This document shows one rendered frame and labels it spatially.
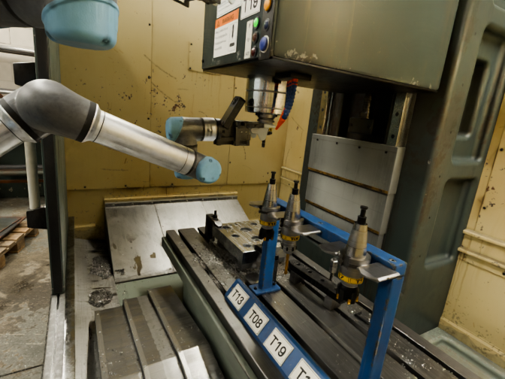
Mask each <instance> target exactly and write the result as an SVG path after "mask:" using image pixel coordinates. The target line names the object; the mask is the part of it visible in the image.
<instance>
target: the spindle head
mask: <svg viewBox="0 0 505 379"><path fill-rule="evenodd" d="M458 2H459V0H275V6H274V20H273V28H272V36H271V50H270V58H269V59H263V60H259V49H260V48H259V43H260V40H261V33H262V17H263V9H264V0H262V1H261V10H260V12H258V13H257V14H253V15H252V16H250V17H247V18H245V19H243V20H240V15H241V6H240V7H238V8H239V16H238V27H237V46H236V52H235V53H230V54H226V55H223V56H218V57H215V58H213V53H214V40H215V28H216V20H218V19H219V18H221V17H224V16H225V15H227V14H230V13H231V12H233V11H235V10H237V9H238V8H235V9H234V10H232V11H230V12H228V13H227V14H224V15H222V16H221V17H219V18H217V6H214V5H212V4H210V5H207V4H206V3H205V10H204V39H203V53H202V69H203V71H205V72H210V73H215V74H224V75H229V76H234V77H242V78H247V75H249V74H266V75H274V76H275V73H283V72H290V71H292V72H296V73H300V74H308V75H312V77H311V81H307V82H300V83H298V85H297V86H299V87H304V88H309V89H318V90H323V91H328V92H337V93H397V92H409V93H412V92H437V91H436V90H438V88H439V85H440V80H441V76H442V73H443V66H444V63H445V60H446V54H447V50H448V47H449V41H450V38H451V34H452V28H453V25H454V21H455V15H456V11H457V8H458ZM257 16H258V17H259V18H260V24H259V27H258V28H257V29H254V27H253V28H252V34H253V33H254V32H255V31H257V32H258V33H259V39H258V41H257V42H256V43H255V44H254V43H253V41H252V44H251V49H252V47H253V46H256V47H257V55H256V57H255V58H252V57H251V54H250V58H248V59H244V53H245V43H246V26H247V22H248V21H250V20H253V21H254V19H255V18H256V17H257Z"/></svg>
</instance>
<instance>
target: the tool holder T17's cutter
mask: <svg viewBox="0 0 505 379"><path fill-rule="evenodd" d="M359 291H360V289H359V288H358V287H356V288H349V287H346V286H344V285H343V284H342V283H341V282H340V283H338V284H337V291H336V295H337V297H336V299H338V300H339V301H341V302H343V301H344V300H345V301H347V304H348V305H354V304H355V302H358V295H359Z"/></svg>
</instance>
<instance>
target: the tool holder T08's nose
mask: <svg viewBox="0 0 505 379"><path fill-rule="evenodd" d="M281 248H282V249H283V251H284V253H287V254H291V253H293V252H294V251H295V250H296V249H297V246H296V241H285V240H283V242H282V243H281Z"/></svg>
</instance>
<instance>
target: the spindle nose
mask: <svg viewBox="0 0 505 379"><path fill-rule="evenodd" d="M286 85H287V81H284V80H276V79H275V76H274V75H266V74H249V75H247V78H246V95H245V101H246V102H245V104H244V106H245V111H246V112H250V113H258V114H273V115H280V116H281V114H282V112H283V109H284V107H285V106H286V90H287V89H286V87H287V86H286Z"/></svg>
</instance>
